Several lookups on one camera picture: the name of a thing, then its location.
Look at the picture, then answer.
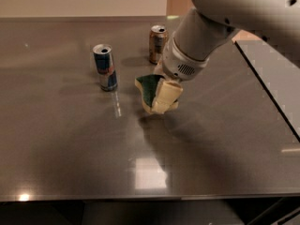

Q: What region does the grey side table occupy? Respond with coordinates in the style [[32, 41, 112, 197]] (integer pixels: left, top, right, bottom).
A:
[[235, 40, 300, 138]]

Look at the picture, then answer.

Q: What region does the green yellow sponge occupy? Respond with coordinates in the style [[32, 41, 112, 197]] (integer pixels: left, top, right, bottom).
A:
[[135, 74, 163, 114]]

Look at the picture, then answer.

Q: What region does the blue silver redbull can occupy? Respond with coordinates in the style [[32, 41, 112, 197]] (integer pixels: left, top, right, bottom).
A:
[[93, 44, 117, 91]]

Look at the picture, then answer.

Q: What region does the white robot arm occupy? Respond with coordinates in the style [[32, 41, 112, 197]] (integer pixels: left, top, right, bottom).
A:
[[152, 0, 300, 113]]

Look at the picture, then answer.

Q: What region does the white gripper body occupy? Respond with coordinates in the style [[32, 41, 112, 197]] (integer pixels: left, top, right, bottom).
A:
[[162, 37, 209, 81]]

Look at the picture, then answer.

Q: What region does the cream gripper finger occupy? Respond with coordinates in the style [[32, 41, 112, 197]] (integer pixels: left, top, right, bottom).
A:
[[151, 80, 183, 114], [153, 60, 165, 76]]

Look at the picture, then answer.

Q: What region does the brown gold soda can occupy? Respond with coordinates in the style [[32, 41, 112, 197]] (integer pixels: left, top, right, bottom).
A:
[[149, 24, 169, 64]]

